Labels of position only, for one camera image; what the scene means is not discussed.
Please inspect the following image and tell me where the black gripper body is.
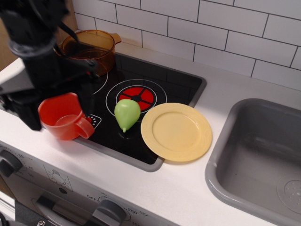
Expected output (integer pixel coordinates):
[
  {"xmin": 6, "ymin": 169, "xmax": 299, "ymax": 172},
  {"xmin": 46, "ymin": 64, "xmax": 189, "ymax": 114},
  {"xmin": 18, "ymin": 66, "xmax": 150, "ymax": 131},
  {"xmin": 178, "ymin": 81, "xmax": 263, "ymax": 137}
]
[{"xmin": 0, "ymin": 40, "xmax": 97, "ymax": 110}]

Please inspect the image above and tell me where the grey oven door handle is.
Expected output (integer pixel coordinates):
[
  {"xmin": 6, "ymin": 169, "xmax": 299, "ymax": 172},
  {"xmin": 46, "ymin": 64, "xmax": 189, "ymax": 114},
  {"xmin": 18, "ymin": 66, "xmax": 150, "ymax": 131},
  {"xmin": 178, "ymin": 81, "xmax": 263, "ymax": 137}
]
[{"xmin": 32, "ymin": 196, "xmax": 97, "ymax": 226}]

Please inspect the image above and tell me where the grey left oven knob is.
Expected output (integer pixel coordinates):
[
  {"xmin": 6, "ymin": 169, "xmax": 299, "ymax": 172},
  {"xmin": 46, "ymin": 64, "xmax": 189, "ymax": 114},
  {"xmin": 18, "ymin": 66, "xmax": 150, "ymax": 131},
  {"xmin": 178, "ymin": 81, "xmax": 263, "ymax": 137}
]
[{"xmin": 0, "ymin": 149, "xmax": 22, "ymax": 178}]

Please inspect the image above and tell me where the grey sink basin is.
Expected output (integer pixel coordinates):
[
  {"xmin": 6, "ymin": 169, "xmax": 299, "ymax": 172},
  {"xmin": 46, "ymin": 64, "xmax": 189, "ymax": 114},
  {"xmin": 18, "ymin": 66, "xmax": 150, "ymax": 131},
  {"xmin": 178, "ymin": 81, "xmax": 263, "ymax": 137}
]
[{"xmin": 205, "ymin": 99, "xmax": 301, "ymax": 226}]

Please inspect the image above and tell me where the grey oven knob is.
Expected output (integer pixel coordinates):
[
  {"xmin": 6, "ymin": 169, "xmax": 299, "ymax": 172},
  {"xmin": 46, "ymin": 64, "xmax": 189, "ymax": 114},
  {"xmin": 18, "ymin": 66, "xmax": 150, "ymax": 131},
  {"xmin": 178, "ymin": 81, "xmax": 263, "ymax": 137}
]
[
  {"xmin": 92, "ymin": 200, "xmax": 126, "ymax": 226},
  {"xmin": 0, "ymin": 149, "xmax": 22, "ymax": 178}
]

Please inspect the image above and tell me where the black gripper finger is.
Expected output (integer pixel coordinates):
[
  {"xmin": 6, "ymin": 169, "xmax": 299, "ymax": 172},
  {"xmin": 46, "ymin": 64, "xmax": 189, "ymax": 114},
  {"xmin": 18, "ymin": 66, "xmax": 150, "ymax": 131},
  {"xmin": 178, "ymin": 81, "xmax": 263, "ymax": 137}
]
[
  {"xmin": 12, "ymin": 102, "xmax": 42, "ymax": 131},
  {"xmin": 76, "ymin": 79, "xmax": 95, "ymax": 116}
]

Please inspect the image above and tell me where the black toy stovetop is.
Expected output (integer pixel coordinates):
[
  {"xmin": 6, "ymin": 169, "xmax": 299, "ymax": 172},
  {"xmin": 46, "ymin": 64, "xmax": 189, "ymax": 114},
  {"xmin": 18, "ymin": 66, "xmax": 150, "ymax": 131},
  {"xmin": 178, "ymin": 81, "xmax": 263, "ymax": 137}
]
[{"xmin": 0, "ymin": 51, "xmax": 207, "ymax": 173}]

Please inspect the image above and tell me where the grey right oven knob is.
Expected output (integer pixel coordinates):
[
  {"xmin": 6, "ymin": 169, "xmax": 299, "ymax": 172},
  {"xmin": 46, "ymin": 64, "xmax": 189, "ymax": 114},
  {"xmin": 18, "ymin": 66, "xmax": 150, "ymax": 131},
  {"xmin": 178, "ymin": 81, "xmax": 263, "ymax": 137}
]
[{"xmin": 92, "ymin": 200, "xmax": 126, "ymax": 226}]

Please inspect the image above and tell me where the green plastic pear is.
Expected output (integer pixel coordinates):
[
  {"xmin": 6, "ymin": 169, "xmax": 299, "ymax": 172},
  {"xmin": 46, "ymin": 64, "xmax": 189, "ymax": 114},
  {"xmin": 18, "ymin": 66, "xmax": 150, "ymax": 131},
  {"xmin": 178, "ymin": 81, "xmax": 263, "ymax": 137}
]
[{"xmin": 114, "ymin": 99, "xmax": 141, "ymax": 133}]

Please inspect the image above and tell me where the red plastic cup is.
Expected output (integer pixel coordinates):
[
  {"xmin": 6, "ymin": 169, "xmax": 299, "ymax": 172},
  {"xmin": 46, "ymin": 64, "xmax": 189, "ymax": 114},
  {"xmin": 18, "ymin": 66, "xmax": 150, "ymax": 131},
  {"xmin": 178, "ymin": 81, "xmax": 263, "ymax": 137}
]
[{"xmin": 38, "ymin": 93, "xmax": 95, "ymax": 140}]

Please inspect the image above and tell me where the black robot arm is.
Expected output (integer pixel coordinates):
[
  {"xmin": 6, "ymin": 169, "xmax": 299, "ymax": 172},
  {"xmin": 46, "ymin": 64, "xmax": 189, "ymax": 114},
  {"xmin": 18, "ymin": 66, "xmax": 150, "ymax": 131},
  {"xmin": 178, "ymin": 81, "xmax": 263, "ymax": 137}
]
[{"xmin": 0, "ymin": 0, "xmax": 98, "ymax": 130}]

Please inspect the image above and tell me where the yellow plastic plate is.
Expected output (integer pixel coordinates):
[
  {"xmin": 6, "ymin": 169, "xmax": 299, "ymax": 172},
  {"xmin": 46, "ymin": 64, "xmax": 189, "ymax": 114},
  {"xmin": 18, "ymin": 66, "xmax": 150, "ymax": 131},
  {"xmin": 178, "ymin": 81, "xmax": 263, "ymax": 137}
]
[{"xmin": 141, "ymin": 103, "xmax": 213, "ymax": 162}]

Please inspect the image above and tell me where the amber transparent pot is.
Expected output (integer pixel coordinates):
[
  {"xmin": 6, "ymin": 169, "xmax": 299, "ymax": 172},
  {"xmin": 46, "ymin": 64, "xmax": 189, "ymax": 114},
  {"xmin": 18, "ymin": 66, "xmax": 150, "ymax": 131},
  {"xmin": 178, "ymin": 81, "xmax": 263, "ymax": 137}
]
[{"xmin": 55, "ymin": 30, "xmax": 121, "ymax": 76}]

